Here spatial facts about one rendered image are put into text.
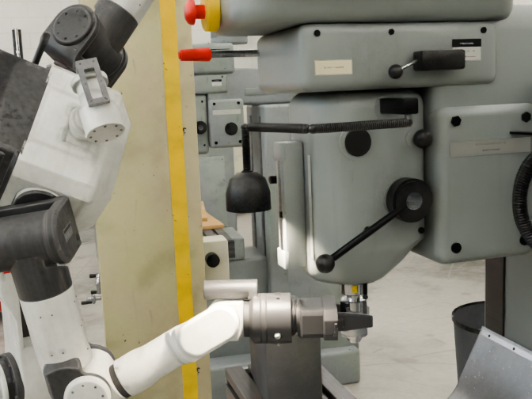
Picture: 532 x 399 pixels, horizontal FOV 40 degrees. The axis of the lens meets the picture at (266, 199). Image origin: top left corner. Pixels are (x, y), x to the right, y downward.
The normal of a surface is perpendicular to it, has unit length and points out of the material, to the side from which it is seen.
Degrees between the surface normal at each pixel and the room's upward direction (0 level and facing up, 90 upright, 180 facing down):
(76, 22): 63
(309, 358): 90
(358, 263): 118
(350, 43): 90
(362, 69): 90
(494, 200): 90
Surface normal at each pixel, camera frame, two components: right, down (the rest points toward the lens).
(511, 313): -0.95, 0.08
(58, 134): 0.48, -0.44
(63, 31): -0.25, -0.32
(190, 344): -0.04, 0.01
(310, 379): 0.18, 0.14
